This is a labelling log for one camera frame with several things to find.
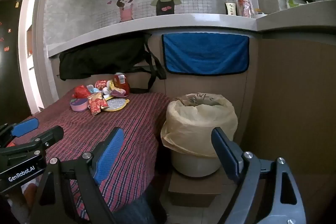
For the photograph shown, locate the red patterned wrapper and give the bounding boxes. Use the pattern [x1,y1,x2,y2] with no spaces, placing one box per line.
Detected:
[88,93,109,116]

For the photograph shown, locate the black bag with straps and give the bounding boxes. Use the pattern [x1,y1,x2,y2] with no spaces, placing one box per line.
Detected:
[58,34,167,93]

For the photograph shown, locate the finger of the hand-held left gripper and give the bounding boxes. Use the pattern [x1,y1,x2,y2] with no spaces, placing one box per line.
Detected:
[0,126,65,161]
[0,119,40,147]

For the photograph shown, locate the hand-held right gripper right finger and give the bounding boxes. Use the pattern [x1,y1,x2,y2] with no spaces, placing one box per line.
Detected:
[211,127,307,224]

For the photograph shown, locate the cartoon girl wall sticker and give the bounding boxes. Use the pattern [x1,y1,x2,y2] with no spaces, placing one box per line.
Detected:
[117,0,135,23]

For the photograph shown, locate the red plaid tablecloth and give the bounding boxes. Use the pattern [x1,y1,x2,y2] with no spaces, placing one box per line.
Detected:
[13,91,171,214]

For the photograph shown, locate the red plastic bag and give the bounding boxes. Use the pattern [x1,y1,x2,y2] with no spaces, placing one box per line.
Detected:
[72,85,91,99]

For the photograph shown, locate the silver glitter round purse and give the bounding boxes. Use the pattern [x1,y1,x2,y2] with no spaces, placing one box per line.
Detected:
[102,97,130,111]

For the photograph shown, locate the dark sauce bottle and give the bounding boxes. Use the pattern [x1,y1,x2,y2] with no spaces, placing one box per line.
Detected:
[225,0,237,15]

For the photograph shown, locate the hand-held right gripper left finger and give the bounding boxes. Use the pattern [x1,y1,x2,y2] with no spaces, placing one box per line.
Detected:
[30,127,125,224]

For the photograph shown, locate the white trash bin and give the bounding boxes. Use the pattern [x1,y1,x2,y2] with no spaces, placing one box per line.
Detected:
[170,147,224,178]

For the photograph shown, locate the cardboard box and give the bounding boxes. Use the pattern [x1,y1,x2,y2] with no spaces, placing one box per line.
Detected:
[168,169,223,208]

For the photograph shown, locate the black refrigerator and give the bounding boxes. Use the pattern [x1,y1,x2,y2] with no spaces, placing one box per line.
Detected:
[0,0,32,122]

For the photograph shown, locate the pink round box purple lid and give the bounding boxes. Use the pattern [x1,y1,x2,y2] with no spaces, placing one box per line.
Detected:
[70,98,89,111]

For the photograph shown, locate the blue towel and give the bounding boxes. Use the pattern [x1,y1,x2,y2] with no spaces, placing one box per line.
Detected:
[161,33,250,75]

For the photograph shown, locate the clear bottle with red contents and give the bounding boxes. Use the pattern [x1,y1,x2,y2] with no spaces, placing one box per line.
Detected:
[236,0,254,18]

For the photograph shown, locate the grey kitchen counter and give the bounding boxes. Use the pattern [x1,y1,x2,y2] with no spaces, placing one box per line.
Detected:
[47,0,336,59]

